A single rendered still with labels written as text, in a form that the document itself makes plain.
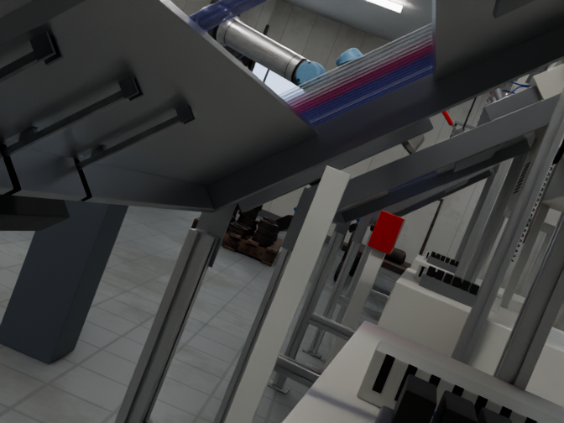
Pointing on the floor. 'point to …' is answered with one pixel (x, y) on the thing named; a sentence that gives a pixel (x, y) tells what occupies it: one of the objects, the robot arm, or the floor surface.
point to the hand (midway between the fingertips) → (415, 158)
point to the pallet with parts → (238, 239)
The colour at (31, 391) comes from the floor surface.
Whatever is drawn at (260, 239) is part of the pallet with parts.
